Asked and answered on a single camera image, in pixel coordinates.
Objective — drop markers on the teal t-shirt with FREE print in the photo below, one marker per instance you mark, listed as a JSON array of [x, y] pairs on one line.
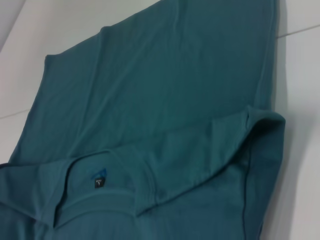
[[150, 125]]

